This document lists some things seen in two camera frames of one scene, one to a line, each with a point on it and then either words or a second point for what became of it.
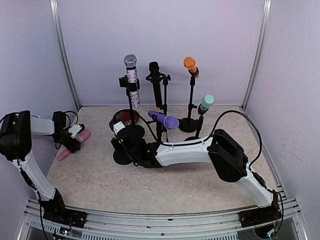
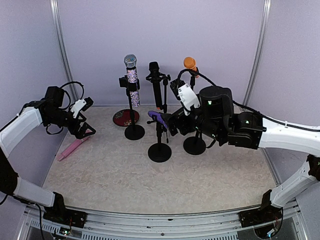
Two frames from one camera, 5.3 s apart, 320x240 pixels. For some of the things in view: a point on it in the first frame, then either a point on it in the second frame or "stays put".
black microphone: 154,69 stays put
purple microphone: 170,121 stays put
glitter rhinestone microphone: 130,61 stays put
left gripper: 73,147 to 73,130
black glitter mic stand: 133,133 stays put
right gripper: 114,145 to 184,128
